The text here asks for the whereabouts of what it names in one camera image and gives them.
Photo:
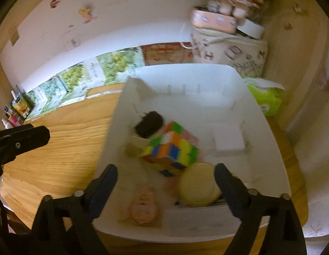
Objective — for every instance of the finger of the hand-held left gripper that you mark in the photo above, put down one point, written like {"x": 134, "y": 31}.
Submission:
{"x": 28, "y": 138}
{"x": 5, "y": 156}

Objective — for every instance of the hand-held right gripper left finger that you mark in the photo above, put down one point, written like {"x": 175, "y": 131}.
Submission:
{"x": 103, "y": 191}

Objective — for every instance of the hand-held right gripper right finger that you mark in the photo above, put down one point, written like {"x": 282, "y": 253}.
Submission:
{"x": 228, "y": 191}

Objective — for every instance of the cream round compact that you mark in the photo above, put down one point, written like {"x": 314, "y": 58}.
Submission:
{"x": 197, "y": 184}

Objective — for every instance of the pink orange round object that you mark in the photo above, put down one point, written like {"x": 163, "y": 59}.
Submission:
{"x": 143, "y": 205}

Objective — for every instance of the white square box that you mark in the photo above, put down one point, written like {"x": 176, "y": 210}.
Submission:
{"x": 228, "y": 139}

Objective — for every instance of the beige envelope shaped box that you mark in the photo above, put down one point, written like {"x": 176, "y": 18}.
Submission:
{"x": 135, "y": 144}

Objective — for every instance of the multicoloured puzzle cube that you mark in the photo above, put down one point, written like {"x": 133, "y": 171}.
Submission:
{"x": 169, "y": 148}

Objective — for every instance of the green bottle with gold cap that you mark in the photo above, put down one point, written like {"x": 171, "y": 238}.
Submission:
{"x": 150, "y": 124}

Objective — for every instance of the white storage bin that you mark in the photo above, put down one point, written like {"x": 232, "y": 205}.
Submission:
{"x": 196, "y": 106}

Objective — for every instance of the yellow printed small box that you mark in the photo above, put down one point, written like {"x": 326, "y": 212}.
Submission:
{"x": 20, "y": 106}

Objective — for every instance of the grape print box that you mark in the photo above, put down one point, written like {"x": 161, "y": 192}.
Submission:
{"x": 47, "y": 93}
{"x": 119, "y": 63}
{"x": 74, "y": 77}

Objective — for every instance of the green tissue pack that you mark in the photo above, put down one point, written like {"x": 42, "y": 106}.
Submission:
{"x": 265, "y": 101}

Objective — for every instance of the brown lettered paper bag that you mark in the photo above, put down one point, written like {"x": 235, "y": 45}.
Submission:
{"x": 228, "y": 50}

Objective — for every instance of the brown printed cardboard box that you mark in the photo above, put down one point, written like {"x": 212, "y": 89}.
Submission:
{"x": 164, "y": 54}

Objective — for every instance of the pink pencil case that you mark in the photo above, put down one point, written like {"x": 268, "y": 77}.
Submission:
{"x": 212, "y": 20}

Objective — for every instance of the white paper wall note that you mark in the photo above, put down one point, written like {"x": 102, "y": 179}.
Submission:
{"x": 70, "y": 39}

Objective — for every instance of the yellow cartoon wall sticker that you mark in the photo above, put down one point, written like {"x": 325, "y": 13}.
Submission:
{"x": 86, "y": 14}

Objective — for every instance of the red wall sticker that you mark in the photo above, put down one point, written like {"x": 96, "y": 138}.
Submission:
{"x": 55, "y": 3}

